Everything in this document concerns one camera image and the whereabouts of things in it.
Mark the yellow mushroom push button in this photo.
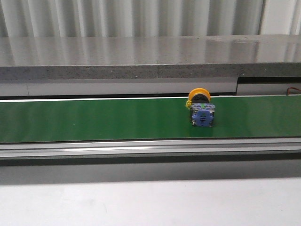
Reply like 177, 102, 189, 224
185, 88, 215, 127

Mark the green conveyor belt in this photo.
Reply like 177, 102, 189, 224
0, 96, 301, 143

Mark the grey stone counter slab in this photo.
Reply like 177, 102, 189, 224
0, 35, 301, 81

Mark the white pleated curtain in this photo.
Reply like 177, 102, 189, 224
0, 0, 301, 37

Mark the grey metal rear rail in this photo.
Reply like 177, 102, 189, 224
0, 76, 301, 97

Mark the aluminium conveyor front rail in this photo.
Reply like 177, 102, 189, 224
0, 137, 301, 166

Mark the red wire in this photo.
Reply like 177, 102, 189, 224
285, 87, 301, 97

